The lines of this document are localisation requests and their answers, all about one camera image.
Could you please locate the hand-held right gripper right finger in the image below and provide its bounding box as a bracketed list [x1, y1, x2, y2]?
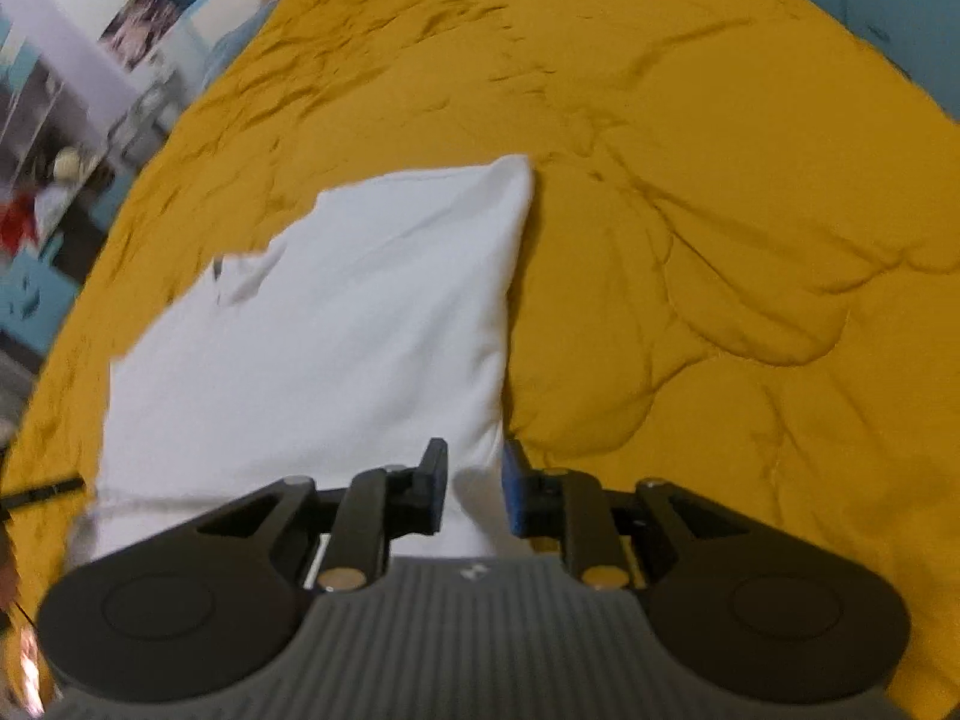
[503, 438, 751, 590]

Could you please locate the shelf with assorted things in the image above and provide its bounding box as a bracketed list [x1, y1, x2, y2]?
[0, 19, 181, 293]

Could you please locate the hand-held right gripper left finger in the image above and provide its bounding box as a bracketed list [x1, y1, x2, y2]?
[196, 438, 449, 590]

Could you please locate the white garment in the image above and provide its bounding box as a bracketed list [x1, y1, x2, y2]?
[72, 154, 536, 563]

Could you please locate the light blue pillow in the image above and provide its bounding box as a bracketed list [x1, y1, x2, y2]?
[201, 0, 293, 91]

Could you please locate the mustard yellow quilted blanket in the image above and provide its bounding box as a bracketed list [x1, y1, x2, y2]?
[0, 0, 960, 720]

